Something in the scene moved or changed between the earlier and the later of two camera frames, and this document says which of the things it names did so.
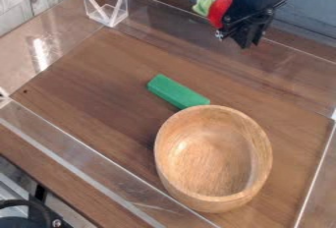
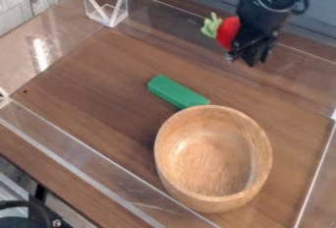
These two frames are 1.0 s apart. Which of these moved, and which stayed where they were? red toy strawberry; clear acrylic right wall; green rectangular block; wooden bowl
Moved: red toy strawberry
Stayed: clear acrylic right wall; wooden bowl; green rectangular block
